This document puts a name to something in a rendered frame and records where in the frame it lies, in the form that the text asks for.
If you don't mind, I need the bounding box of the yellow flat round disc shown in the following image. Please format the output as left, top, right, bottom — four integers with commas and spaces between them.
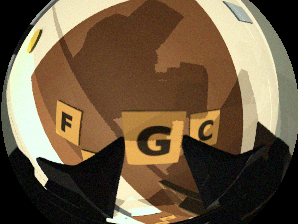
27, 30, 43, 53

